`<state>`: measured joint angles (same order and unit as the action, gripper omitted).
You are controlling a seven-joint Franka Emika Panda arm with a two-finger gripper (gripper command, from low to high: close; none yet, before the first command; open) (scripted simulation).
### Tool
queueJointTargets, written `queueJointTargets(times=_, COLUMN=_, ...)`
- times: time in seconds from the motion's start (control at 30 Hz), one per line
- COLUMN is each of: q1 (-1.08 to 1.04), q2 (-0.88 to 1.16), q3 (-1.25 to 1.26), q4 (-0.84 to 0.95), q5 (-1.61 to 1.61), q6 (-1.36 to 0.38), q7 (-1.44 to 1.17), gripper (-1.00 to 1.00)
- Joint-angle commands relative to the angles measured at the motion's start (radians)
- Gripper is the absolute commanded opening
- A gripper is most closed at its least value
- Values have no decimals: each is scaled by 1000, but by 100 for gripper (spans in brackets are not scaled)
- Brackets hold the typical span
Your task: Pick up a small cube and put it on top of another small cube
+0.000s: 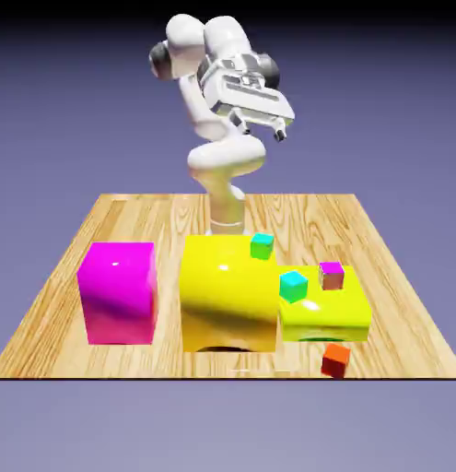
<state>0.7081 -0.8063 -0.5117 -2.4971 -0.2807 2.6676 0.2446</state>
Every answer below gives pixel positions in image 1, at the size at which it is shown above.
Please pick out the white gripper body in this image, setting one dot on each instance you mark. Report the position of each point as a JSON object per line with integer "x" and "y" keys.
{"x": 249, "y": 97}

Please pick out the large magenta box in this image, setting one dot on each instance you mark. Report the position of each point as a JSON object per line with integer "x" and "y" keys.
{"x": 119, "y": 293}

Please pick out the small cyan cube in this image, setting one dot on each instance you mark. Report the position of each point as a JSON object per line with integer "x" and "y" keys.
{"x": 293, "y": 287}

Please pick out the small orange cube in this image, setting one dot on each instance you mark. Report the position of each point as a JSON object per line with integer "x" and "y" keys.
{"x": 335, "y": 360}

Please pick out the large lime yellow box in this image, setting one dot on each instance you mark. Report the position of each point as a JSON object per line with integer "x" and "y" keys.
{"x": 327, "y": 315}

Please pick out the small green cube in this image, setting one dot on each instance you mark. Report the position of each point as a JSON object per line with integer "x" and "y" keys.
{"x": 261, "y": 246}

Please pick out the small magenta cube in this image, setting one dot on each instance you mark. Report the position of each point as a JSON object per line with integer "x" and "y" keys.
{"x": 331, "y": 275}

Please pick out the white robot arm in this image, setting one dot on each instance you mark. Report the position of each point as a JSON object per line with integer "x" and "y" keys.
{"x": 216, "y": 155}

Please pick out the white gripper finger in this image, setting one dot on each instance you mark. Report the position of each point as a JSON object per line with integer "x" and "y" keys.
{"x": 280, "y": 132}
{"x": 239, "y": 122}

